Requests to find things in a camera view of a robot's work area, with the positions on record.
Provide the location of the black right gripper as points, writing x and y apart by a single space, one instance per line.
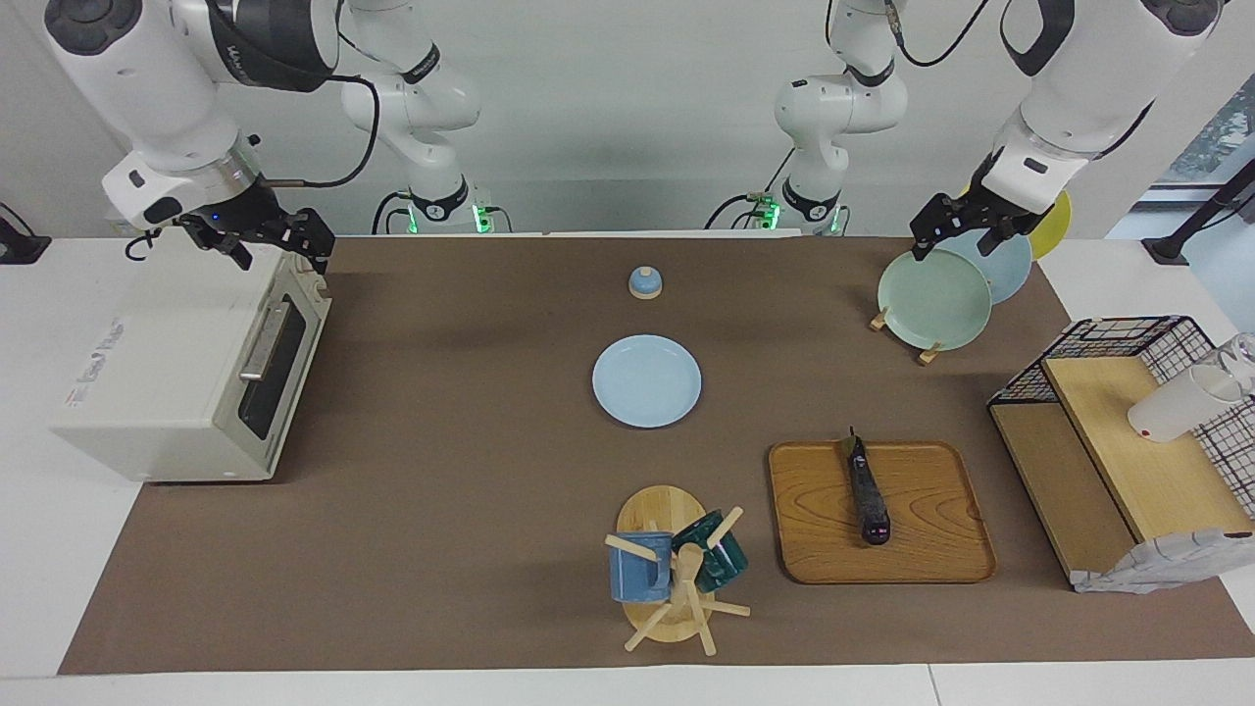
260 224

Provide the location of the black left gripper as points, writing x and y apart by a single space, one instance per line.
966 211

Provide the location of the glass oven door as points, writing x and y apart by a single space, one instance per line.
294 378

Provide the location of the dark purple eggplant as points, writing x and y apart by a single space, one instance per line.
869 495

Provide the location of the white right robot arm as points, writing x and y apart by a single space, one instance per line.
147 78

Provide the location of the beige toaster oven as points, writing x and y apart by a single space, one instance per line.
147 373

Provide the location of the light blue racked plate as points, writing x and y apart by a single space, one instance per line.
1010 279

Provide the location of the pale green plate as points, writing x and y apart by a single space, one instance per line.
931 304

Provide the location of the yellow plate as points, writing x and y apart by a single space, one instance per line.
1057 226

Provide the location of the wooden plate rack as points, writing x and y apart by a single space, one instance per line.
928 355

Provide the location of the black stand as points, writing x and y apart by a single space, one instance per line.
1201 216

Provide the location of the white cup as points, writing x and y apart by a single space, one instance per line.
1177 407

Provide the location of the wooden serving tray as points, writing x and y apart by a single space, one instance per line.
922 529

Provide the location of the clear glass cup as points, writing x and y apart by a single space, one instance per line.
1240 358

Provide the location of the brown table mat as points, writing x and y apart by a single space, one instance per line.
392 549

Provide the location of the white grid patterned cloth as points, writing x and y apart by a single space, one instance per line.
1157 569

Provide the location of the dark green mug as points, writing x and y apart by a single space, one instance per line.
721 559

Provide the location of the wooden mug tree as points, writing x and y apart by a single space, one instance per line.
662 510

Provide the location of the blue mug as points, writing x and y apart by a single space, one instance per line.
637 574

